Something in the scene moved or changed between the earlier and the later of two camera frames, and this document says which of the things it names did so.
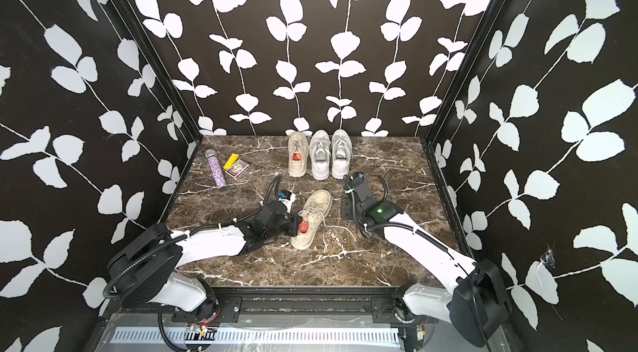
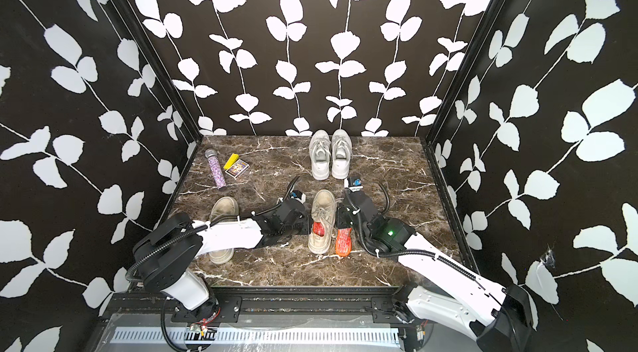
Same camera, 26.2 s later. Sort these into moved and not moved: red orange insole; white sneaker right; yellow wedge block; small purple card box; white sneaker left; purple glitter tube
Moved: red orange insole
Not moved: purple glitter tube; small purple card box; yellow wedge block; white sneaker left; white sneaker right
